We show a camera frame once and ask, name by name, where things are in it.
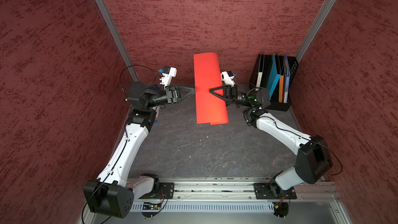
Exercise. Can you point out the orange folder in organizer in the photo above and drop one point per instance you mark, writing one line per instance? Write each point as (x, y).
(281, 89)

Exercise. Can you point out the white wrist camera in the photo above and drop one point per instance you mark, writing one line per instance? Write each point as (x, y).
(228, 78)
(168, 73)

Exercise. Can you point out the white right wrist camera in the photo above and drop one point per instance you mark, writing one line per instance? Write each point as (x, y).
(228, 78)

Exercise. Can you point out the blue folder in organizer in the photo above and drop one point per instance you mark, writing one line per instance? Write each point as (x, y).
(286, 78)

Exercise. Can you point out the white book in organizer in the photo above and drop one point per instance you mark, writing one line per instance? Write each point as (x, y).
(260, 70)

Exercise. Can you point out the aluminium front rail frame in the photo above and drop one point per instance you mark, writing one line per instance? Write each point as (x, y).
(236, 195)

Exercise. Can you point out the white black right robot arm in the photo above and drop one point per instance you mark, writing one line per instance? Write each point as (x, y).
(313, 158)

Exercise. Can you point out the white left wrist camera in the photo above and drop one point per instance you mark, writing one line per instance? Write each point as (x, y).
(168, 73)

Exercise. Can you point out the right aluminium corner post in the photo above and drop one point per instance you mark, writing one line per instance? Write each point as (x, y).
(315, 26)

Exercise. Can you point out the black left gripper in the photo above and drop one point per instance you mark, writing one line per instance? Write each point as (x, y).
(173, 95)

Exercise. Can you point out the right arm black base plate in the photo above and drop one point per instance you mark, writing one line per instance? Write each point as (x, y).
(267, 191)

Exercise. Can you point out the aluminium corner post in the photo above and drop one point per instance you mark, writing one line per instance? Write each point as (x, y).
(117, 38)
(315, 26)

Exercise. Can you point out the black mesh file organizer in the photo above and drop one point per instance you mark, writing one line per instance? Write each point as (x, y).
(294, 65)

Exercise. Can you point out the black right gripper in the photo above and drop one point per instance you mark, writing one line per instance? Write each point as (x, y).
(230, 93)

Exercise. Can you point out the left aluminium corner post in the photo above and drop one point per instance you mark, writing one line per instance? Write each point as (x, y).
(117, 38)

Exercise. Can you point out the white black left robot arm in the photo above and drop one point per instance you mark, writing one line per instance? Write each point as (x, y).
(111, 194)

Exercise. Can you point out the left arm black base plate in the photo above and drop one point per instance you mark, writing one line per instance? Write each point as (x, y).
(161, 191)

